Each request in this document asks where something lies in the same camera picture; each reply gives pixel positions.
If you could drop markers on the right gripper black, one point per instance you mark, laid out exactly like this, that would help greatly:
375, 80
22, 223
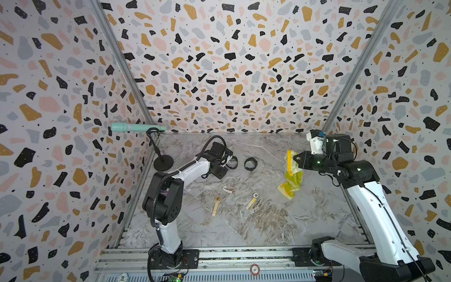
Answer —
306, 163

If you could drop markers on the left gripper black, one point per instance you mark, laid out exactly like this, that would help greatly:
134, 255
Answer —
225, 160

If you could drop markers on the yellow green white cloth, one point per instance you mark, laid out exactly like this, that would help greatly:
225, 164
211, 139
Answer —
293, 176

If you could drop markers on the black digital watch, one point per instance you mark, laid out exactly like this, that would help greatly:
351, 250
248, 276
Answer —
250, 164

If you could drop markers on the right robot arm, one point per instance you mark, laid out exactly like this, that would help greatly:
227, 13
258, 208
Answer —
393, 257

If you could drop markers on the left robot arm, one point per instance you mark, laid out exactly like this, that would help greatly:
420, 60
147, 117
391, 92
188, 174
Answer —
163, 200

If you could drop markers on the black microphone stand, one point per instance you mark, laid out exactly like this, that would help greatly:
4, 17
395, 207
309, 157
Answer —
163, 162

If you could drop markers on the red white round sticker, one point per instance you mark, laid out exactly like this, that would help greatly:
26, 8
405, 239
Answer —
254, 270

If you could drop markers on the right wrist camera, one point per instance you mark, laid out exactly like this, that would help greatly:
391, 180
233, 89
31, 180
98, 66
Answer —
316, 140

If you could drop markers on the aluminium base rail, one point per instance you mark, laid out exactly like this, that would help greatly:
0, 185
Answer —
223, 264

